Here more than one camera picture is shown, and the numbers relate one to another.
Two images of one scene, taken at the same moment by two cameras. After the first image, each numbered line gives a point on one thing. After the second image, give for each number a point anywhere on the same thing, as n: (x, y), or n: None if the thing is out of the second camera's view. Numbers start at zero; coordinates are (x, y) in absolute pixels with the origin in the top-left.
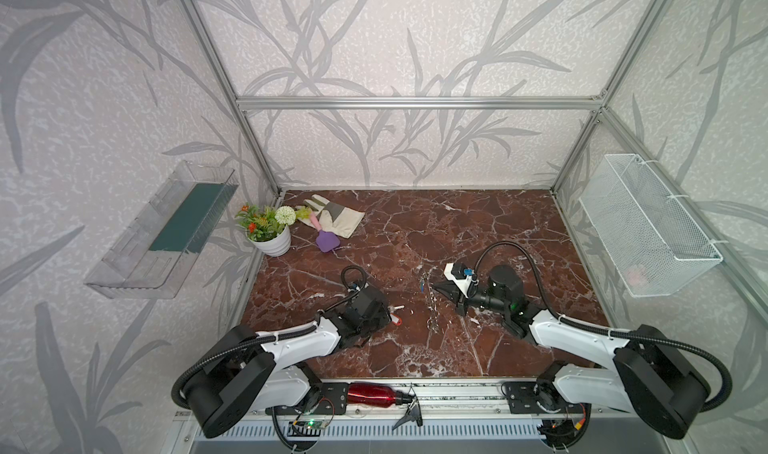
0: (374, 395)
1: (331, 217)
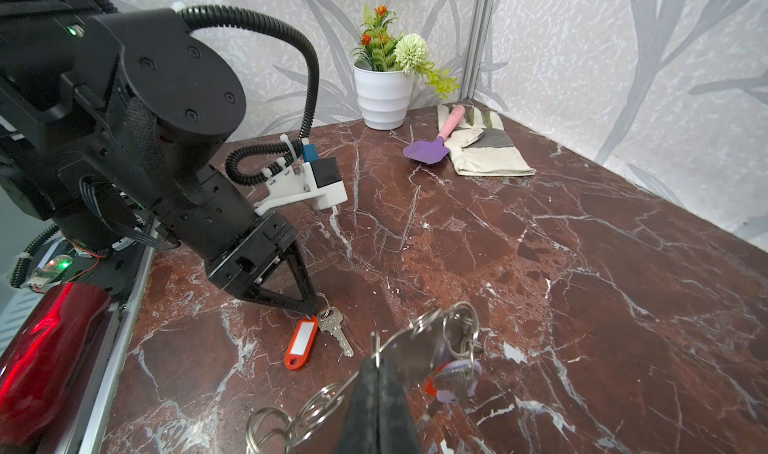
0: (36, 366)
1: (480, 144)
